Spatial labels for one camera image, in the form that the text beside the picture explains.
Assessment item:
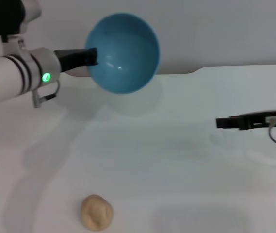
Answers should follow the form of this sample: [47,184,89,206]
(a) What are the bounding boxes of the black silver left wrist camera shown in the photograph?
[0,0,42,36]

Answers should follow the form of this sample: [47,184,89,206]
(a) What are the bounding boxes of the blue bowl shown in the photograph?
[84,12,162,95]

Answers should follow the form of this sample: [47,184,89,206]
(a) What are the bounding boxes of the silver left camera bracket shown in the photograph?
[1,34,29,57]

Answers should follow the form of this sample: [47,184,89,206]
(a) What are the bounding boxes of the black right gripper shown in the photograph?
[215,109,276,131]

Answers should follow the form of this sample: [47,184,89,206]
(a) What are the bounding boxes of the left arm cable with plug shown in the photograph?
[32,80,61,109]

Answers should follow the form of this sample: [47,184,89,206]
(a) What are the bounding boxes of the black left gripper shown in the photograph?
[54,47,99,73]

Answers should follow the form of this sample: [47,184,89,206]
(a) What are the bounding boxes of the beige egg yolk pastry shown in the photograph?
[81,194,114,231]

